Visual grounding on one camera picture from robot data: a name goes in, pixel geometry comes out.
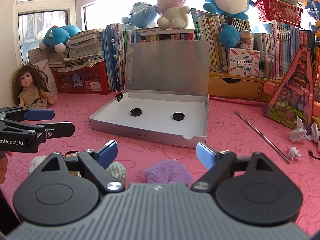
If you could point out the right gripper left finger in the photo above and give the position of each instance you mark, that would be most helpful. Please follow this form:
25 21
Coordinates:
84 172

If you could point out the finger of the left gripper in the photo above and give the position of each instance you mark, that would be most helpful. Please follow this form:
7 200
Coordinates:
58 129
21 114

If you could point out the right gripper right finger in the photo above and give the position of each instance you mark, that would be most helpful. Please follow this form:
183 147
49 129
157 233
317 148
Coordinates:
227 172

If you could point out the black round lid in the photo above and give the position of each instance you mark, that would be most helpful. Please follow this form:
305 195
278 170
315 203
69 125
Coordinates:
136 112
178 116

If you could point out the person left hand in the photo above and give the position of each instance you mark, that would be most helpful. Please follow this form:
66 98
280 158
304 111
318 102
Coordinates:
3 166

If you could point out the green checked cloth pouch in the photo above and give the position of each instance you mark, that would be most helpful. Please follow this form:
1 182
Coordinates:
118 170

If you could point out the brown haired doll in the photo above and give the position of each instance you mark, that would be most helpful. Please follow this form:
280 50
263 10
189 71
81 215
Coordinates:
30 87

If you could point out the purple fluffy scrunchie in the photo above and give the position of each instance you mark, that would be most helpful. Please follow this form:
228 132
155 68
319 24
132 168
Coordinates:
168 171

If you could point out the metal rod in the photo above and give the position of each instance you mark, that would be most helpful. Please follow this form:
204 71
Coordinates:
264 137

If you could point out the red basket with books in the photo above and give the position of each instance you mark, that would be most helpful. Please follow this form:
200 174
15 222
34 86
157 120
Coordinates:
88 80

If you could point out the black binder clip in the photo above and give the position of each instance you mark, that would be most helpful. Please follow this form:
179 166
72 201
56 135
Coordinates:
119 94

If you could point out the small white origami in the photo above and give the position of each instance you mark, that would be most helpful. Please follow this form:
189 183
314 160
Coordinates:
294 153

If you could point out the wooden drawer organizer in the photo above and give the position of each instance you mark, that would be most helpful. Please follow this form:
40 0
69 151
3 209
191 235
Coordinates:
241 87

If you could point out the white origami rabbit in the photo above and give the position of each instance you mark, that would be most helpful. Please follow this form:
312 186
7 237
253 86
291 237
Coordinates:
299 132

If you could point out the blue plush on books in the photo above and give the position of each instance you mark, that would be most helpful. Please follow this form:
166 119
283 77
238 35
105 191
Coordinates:
58 37

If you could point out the stack of books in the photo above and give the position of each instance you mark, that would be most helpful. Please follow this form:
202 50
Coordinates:
84 50

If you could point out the pink triangular pencil case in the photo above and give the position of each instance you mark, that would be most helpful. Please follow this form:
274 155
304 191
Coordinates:
293 97

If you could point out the silver open box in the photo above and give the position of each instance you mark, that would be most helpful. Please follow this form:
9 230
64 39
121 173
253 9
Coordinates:
161 78

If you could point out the white pencil pattern box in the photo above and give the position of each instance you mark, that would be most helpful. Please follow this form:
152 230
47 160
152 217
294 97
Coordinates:
243 62

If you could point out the row of blue books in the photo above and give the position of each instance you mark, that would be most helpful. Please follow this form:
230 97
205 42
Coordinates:
116 37

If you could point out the row of shelf books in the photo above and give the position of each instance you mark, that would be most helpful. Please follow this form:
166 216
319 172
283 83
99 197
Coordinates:
277 42

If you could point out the blue elephant plush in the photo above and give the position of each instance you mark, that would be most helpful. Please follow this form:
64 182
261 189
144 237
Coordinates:
141 15

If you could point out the red basket on shelf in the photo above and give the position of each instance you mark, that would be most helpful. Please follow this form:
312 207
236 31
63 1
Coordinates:
275 10

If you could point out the large blue white plush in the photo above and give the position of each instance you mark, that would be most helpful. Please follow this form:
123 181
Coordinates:
229 36

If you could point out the pink white bunny plush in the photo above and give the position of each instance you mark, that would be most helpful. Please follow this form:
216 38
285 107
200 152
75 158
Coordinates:
173 14

